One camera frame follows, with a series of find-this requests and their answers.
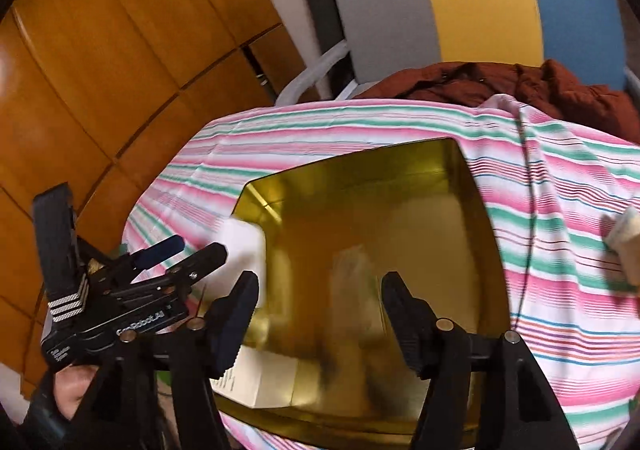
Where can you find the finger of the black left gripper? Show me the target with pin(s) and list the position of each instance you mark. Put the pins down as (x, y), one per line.
(182, 277)
(130, 265)

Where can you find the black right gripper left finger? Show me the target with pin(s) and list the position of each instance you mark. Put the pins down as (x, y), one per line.
(227, 321)

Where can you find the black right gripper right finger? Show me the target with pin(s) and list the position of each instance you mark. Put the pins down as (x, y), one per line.
(413, 323)

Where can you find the white rectangular block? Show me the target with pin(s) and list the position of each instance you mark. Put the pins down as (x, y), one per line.
(246, 247)

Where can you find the cream sock with blue cuff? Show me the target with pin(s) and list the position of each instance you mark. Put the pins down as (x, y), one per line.
(623, 239)

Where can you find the person's left hand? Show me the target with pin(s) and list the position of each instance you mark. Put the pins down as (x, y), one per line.
(70, 386)

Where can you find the white printed card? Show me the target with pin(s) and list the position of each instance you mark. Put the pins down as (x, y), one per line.
(258, 379)

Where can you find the gold metal tin box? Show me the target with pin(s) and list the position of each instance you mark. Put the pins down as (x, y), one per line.
(333, 229)

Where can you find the striped pink green tablecloth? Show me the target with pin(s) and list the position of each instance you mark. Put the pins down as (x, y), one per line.
(553, 191)

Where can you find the wooden wardrobe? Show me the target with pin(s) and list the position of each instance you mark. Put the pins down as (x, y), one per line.
(101, 95)

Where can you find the dark red jacket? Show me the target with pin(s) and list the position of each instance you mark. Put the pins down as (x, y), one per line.
(550, 88)

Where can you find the grey yellow blue chair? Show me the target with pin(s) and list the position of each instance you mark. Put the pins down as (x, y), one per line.
(382, 37)

